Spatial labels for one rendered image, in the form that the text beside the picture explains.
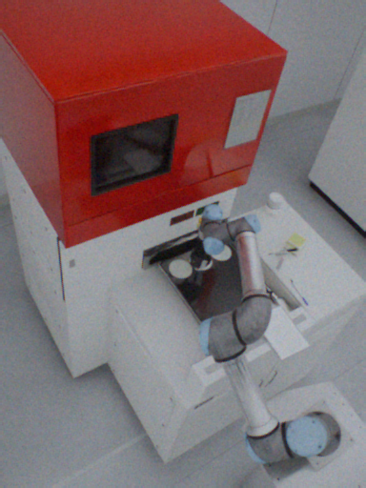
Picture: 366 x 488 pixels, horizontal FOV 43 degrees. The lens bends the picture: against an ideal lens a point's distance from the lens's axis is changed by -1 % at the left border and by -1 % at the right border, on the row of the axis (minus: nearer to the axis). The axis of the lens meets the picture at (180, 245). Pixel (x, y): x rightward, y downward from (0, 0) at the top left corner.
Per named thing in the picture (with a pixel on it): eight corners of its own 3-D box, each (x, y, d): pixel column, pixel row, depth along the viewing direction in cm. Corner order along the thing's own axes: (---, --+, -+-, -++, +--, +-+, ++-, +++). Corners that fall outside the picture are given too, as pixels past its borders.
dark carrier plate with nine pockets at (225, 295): (160, 264, 204) (160, 263, 204) (223, 238, 219) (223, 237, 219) (204, 325, 188) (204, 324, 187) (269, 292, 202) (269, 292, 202)
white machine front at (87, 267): (63, 299, 195) (56, 236, 165) (219, 235, 230) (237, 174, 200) (66, 305, 193) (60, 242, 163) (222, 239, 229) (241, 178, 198)
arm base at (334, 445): (351, 437, 160) (346, 438, 152) (319, 465, 162) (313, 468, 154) (319, 401, 168) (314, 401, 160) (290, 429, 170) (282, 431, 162)
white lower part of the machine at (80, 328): (27, 291, 290) (7, 196, 229) (140, 247, 326) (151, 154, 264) (73, 385, 256) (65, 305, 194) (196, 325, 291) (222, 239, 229)
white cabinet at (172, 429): (106, 369, 264) (108, 287, 203) (239, 303, 306) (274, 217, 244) (164, 472, 233) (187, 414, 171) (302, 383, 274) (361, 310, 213)
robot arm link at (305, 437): (335, 450, 152) (328, 454, 141) (296, 457, 157) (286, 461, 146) (325, 413, 157) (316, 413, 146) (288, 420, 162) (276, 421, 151)
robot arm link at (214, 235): (227, 237, 166) (225, 214, 174) (199, 248, 171) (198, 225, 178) (236, 249, 172) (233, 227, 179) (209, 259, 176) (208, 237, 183)
